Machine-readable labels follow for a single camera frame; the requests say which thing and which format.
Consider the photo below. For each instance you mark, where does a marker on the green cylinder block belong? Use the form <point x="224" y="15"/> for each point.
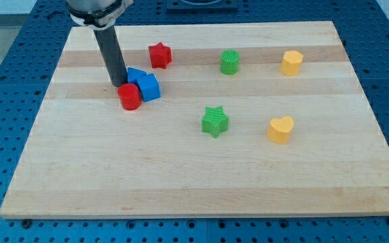
<point x="229" y="62"/>

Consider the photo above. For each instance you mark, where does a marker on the yellow hexagon block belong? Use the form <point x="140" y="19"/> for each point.
<point x="291" y="63"/>

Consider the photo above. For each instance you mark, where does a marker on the yellow heart block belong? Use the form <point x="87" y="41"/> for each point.
<point x="280" y="129"/>

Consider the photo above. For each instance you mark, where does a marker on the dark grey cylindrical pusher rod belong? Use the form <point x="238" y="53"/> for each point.
<point x="110" y="50"/>

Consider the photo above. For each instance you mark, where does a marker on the red star block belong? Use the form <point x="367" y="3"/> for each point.
<point x="160" y="55"/>

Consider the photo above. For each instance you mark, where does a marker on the green star block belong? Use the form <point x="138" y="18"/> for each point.
<point x="214" y="121"/>

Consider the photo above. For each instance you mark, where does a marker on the blue cube block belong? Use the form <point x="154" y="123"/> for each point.
<point x="149" y="87"/>

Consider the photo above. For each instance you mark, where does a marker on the blue triangle block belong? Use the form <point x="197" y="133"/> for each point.
<point x="134" y="74"/>

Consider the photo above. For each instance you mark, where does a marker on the red cylinder block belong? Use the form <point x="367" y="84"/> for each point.
<point x="129" y="95"/>

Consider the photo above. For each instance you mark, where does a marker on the light wooden board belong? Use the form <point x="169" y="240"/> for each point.
<point x="88" y="158"/>

